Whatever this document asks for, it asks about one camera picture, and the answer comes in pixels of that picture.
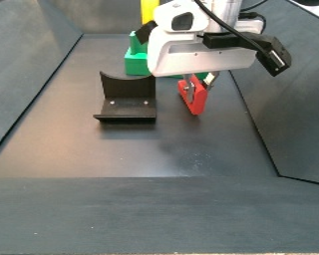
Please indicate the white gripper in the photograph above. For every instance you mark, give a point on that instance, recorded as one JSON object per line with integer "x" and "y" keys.
{"x": 176, "y": 53}

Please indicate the red square-circle object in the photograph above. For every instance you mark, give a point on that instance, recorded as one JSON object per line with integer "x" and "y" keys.
{"x": 196, "y": 105}

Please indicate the black curved fixture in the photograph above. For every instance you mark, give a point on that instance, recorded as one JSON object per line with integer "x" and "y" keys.
{"x": 130, "y": 99}

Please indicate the green foam shape-sorter base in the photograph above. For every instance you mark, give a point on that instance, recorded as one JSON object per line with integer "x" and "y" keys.
{"x": 136, "y": 63}

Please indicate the green arch block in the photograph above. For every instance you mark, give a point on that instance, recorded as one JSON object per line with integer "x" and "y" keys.
{"x": 138, "y": 47}

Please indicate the yellow rectangular block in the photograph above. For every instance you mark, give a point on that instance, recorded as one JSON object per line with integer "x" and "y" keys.
{"x": 148, "y": 6}

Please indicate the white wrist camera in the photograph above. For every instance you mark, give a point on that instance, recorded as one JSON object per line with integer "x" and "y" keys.
{"x": 180, "y": 16}

